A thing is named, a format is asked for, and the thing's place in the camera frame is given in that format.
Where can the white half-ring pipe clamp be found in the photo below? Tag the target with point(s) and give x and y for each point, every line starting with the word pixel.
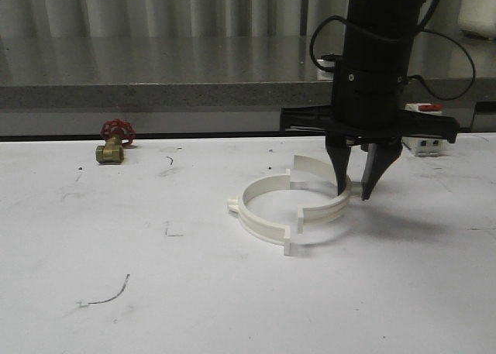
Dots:
pixel 259 211

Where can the brass valve red handwheel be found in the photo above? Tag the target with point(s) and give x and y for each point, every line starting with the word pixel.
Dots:
pixel 118 135

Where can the grey stone counter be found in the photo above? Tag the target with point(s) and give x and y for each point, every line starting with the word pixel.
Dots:
pixel 71 86

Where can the white circuit breaker red switch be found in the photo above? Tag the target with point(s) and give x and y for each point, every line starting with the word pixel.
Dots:
pixel 424 146

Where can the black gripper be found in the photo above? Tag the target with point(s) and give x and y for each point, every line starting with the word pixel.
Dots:
pixel 365 108

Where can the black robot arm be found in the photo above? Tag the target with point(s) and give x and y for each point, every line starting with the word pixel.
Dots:
pixel 381 27

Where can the white container in background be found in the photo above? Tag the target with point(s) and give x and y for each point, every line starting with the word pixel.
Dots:
pixel 477 18

